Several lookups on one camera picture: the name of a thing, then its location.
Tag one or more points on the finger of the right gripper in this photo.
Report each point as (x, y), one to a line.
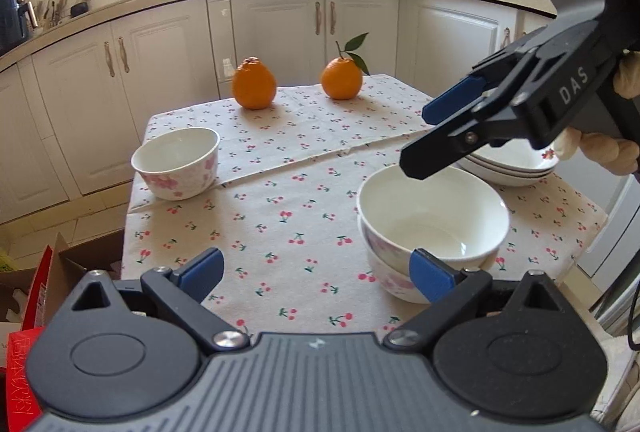
(458, 133)
(490, 87)

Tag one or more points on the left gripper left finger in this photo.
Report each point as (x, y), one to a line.
(178, 295)

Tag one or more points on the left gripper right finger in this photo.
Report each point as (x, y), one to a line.
(454, 296)

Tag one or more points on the white floral bowl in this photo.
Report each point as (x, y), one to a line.
(390, 276)
(180, 164)

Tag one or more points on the white kitchen cabinets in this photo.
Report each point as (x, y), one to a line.
(75, 101)

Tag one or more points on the gloved right hand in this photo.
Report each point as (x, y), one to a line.
(618, 156)

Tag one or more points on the white fruit-pattern plate stack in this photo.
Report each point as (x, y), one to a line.
(514, 164)

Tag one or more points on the open cardboard box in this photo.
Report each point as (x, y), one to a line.
(68, 266)

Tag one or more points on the cherry print tablecloth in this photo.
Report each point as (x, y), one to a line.
(283, 208)

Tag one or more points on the orange with green leaves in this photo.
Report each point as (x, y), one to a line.
(342, 78)

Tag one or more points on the red box on floor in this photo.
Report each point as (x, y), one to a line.
(22, 408)

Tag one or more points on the orange without leaf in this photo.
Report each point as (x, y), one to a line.
(253, 85)

